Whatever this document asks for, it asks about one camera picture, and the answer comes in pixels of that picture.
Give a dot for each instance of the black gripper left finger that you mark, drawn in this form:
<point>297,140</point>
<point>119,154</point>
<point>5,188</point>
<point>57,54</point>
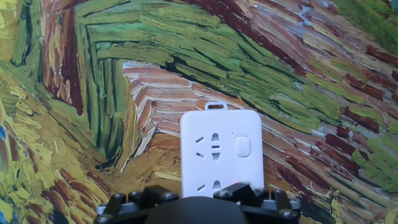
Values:
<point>130,208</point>

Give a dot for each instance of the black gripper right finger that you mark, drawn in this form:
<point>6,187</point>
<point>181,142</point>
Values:
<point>270,207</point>

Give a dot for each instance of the white four-socket power strip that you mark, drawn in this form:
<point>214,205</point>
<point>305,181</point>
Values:
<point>222,168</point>

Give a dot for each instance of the Van Gogh wheatfield print cloth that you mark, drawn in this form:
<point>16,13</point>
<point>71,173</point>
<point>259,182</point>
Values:
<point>93,93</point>

